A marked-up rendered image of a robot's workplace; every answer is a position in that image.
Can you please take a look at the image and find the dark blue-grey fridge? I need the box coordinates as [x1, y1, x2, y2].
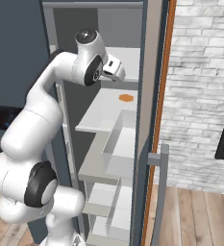
[39, 0, 149, 246]

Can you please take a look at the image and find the fridge door with wooden edge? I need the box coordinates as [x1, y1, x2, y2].
[129, 0, 179, 246]

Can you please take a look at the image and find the clear fridge drawer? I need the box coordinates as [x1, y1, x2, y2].
[101, 109, 138, 180]

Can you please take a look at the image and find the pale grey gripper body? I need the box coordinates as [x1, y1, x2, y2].
[101, 62, 127, 83]

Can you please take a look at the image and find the orange fruit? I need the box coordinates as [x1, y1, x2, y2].
[118, 93, 134, 103]

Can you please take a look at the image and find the wide white fridge shelf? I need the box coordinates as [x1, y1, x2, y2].
[75, 87, 139, 134]

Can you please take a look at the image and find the grey fridge door handle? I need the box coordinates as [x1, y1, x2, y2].
[147, 143, 170, 246]

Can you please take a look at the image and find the grey fridge shelf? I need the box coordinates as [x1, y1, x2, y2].
[77, 131, 137, 186]

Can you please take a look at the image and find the fridge door with dark dispenser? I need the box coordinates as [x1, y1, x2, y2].
[0, 0, 51, 152]

